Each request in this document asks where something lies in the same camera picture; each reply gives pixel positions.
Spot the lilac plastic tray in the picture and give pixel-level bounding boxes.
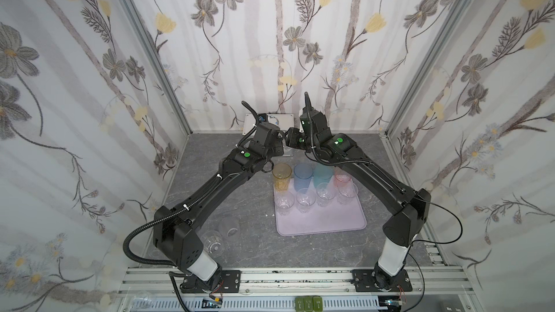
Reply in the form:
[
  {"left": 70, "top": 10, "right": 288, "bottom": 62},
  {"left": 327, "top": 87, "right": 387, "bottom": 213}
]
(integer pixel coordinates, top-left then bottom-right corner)
[{"left": 275, "top": 181, "right": 367, "bottom": 237}]

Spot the blue plastic cup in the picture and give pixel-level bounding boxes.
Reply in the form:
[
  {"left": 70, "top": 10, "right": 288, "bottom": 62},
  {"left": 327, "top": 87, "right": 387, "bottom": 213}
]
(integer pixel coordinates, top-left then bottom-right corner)
[{"left": 293, "top": 163, "right": 314, "bottom": 192}]

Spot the clear tumbler glass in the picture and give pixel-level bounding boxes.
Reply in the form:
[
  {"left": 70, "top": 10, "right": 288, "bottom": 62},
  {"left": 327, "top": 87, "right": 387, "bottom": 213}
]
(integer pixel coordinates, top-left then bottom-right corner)
[
  {"left": 316, "top": 182, "right": 336, "bottom": 207},
  {"left": 274, "top": 191, "right": 296, "bottom": 216},
  {"left": 296, "top": 188, "right": 317, "bottom": 213}
]

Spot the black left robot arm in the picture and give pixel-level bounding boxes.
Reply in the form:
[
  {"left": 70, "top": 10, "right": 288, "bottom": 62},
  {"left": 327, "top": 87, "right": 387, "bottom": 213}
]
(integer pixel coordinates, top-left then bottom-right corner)
[{"left": 122, "top": 101, "right": 283, "bottom": 292}]

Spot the teal plastic cup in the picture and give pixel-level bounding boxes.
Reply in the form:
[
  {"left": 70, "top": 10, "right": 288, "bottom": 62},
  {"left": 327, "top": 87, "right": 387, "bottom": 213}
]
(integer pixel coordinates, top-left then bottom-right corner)
[{"left": 312, "top": 163, "right": 334, "bottom": 189}]

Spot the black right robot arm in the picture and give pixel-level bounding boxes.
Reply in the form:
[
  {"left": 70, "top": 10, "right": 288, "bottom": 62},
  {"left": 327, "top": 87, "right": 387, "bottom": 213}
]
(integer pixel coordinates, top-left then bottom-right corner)
[{"left": 286, "top": 92, "right": 439, "bottom": 291}]

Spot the amber drinking glass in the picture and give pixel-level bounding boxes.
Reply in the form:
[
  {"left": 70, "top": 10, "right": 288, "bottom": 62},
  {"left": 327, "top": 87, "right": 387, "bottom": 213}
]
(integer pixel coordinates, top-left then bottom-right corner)
[{"left": 272, "top": 163, "right": 293, "bottom": 192}]

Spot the small clear glass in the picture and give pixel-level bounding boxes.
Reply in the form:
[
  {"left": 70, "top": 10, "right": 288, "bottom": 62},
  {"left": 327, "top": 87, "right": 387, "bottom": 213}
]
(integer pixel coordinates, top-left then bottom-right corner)
[{"left": 338, "top": 181, "right": 358, "bottom": 205}]

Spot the green terminal block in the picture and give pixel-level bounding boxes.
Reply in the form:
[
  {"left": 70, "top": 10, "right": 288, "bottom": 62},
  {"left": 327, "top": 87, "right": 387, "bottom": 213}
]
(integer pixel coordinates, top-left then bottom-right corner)
[{"left": 294, "top": 296, "right": 324, "bottom": 312}]

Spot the silver metal first-aid case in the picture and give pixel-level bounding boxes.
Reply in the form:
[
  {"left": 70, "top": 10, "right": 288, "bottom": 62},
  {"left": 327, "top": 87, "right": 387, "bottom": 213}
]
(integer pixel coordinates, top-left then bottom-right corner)
[{"left": 242, "top": 113, "right": 295, "bottom": 134}]

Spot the pink drinking glass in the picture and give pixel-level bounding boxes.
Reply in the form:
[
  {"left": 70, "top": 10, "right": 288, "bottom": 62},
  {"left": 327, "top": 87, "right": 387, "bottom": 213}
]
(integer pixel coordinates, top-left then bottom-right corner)
[{"left": 333, "top": 168, "right": 352, "bottom": 189}]

